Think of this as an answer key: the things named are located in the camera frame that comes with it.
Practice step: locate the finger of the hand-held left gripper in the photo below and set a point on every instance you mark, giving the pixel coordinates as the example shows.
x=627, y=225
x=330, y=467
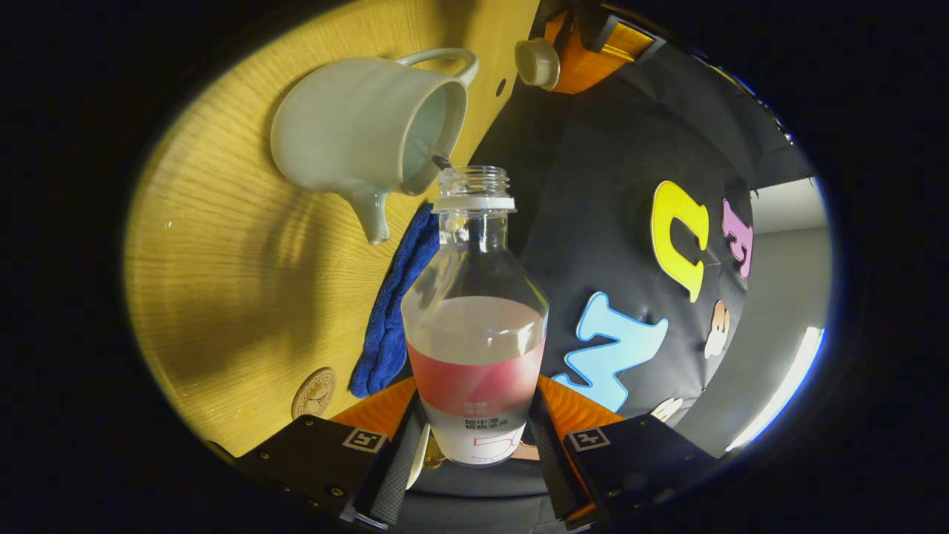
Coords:
x=597, y=26
x=582, y=74

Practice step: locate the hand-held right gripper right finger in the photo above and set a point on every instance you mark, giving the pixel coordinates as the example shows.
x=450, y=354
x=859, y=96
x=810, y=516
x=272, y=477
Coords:
x=552, y=460

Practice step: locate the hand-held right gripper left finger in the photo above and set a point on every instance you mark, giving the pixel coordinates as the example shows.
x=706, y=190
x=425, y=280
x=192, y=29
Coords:
x=397, y=475

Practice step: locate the round brown coaster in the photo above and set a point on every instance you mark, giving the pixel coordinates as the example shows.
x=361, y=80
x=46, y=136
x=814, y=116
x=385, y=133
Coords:
x=313, y=393

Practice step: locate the clear water bottle pink label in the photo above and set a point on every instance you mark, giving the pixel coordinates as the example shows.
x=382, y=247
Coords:
x=474, y=326

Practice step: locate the white ceramic teacup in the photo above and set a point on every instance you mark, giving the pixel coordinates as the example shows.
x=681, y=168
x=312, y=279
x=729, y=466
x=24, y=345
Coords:
x=348, y=126

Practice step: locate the brown toast slice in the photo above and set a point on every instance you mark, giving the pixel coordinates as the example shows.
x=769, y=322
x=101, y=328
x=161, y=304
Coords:
x=434, y=460

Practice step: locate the blue towel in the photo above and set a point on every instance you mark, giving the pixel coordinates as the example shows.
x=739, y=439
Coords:
x=385, y=326

